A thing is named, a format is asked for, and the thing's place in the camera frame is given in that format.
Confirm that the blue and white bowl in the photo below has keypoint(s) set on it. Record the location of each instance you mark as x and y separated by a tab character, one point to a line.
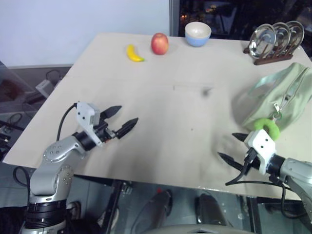
198	37

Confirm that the dark wooden plate rack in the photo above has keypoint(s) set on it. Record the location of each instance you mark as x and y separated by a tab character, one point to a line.
273	59

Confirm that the red apple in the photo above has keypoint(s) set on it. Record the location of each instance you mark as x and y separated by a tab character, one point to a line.
159	44

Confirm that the yellow banana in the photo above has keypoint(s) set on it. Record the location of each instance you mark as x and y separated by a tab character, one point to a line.
132	55

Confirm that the steel plate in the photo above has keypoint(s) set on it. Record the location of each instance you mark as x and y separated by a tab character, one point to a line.
282	36
262	41
297	34

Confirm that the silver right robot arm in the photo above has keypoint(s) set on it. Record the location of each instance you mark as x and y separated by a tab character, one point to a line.
296	173

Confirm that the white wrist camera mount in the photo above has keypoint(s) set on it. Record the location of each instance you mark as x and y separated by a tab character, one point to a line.
262	146
85	114

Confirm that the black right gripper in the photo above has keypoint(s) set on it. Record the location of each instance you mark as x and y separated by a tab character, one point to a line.
250	162

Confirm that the black table leg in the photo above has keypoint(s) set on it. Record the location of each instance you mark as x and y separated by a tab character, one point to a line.
114	204

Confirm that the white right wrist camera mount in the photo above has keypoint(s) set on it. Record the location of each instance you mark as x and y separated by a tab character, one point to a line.
262	146

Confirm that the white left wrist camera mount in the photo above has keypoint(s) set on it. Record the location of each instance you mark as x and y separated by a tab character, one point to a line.
85	114

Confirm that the white box device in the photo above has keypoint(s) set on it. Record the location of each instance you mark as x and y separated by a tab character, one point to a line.
46	88

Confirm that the light green zipper bag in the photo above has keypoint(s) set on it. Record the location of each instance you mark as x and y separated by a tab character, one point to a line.
280	95

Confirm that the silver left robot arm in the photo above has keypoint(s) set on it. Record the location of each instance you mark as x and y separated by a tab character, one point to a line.
52	170

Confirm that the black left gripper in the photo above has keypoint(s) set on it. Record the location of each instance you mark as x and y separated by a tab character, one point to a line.
103	130

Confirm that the grey window frame post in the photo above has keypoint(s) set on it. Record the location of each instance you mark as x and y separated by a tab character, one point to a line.
174	17

